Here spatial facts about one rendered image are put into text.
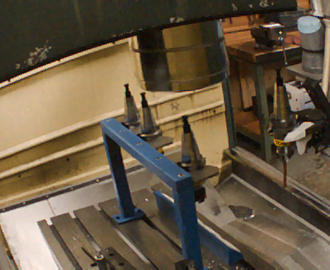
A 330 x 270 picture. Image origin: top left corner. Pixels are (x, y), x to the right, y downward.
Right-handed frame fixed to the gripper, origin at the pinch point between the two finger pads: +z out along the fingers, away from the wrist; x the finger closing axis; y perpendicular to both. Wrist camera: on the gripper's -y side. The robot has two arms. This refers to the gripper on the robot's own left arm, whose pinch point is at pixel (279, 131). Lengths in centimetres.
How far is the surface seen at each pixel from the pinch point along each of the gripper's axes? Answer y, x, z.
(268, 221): 62, 51, -33
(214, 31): -24.5, -7.3, 16.8
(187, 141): 5.5, 21.0, 11.1
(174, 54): -21.9, -6.8, 24.2
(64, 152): 32, 99, 23
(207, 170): 11.4, 16.6, 9.4
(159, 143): 11.4, 37.5, 10.8
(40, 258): 59, 75, 51
